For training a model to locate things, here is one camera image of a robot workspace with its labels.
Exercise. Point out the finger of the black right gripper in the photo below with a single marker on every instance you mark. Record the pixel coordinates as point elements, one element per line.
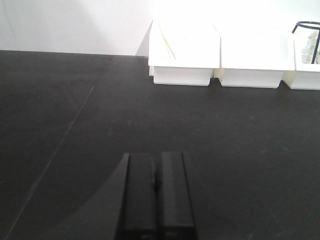
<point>175,217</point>

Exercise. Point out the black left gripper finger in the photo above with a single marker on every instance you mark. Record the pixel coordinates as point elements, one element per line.
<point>138,217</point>

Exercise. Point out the white left storage bin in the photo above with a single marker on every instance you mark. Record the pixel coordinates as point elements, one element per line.
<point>196,47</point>

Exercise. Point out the white storage bin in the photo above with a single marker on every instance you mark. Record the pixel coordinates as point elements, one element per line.
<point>254,57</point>
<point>196,47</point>
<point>304,76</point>

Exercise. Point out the white middle storage bin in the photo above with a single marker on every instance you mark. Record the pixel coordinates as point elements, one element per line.
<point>254,57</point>

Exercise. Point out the yellow green stirring rod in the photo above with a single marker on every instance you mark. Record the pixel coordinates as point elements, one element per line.
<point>168,47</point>

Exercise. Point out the white right storage bin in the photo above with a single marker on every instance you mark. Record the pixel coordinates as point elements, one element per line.
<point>304,76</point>

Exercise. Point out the black metal tripod stand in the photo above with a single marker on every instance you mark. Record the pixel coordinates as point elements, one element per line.
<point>311,51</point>

